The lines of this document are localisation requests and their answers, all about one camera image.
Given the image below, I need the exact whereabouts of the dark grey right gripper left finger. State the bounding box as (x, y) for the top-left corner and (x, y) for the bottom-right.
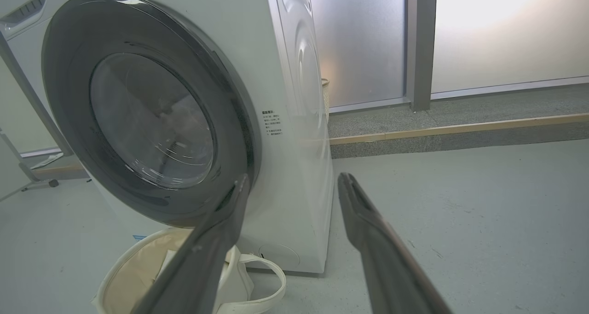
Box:
(131, 174), (250, 314)

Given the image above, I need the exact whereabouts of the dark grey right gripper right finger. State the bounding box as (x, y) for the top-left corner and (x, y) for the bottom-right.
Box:
(337, 172), (454, 314)

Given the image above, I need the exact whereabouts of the black round glass washer door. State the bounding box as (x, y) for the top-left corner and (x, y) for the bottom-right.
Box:
(41, 0), (262, 228)

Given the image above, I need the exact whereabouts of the white front-load washing machine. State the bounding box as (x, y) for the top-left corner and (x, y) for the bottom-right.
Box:
(0, 0), (334, 274)

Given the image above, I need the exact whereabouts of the cream canvas laundry basket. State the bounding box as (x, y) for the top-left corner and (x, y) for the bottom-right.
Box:
(91, 227), (287, 314)

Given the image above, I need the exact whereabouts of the round white filter cover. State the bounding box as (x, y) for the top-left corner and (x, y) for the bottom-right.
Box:
(258, 244), (300, 269)

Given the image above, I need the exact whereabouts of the wooden floor edge strip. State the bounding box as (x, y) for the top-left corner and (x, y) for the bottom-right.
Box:
(329, 113), (589, 145)

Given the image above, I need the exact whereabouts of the white detergent drawer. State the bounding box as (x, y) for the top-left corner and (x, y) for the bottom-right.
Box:
(0, 0), (46, 27)

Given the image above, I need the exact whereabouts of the grey window frame pillar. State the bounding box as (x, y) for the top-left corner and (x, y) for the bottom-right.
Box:
(406, 0), (438, 112)

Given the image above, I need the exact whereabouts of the grey metal frame stand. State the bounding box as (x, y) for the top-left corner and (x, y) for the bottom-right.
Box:
(0, 32), (74, 202)

